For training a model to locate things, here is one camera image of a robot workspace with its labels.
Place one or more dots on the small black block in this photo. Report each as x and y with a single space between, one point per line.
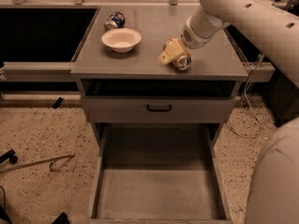
57 103

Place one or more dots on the closed grey upper drawer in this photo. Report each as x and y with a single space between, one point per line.
133 110

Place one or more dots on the blue soda can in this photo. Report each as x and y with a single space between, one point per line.
115 21

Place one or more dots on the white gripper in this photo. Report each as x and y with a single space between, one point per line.
192 38

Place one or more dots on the black drawer handle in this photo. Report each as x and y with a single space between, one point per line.
159 108

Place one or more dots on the black clamp on floor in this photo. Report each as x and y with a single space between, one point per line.
10 155

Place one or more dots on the open grey lower drawer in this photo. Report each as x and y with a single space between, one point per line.
157 175

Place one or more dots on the grey drawer cabinet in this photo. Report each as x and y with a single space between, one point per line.
216 71

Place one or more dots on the white bowl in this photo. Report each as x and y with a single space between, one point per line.
121 40

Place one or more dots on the orange soda can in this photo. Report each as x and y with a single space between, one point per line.
183 62

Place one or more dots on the black object bottom edge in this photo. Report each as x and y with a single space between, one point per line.
61 219

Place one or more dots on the metal rod on floor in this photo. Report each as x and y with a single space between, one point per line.
27 165

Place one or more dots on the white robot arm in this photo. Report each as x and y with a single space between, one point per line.
274 187

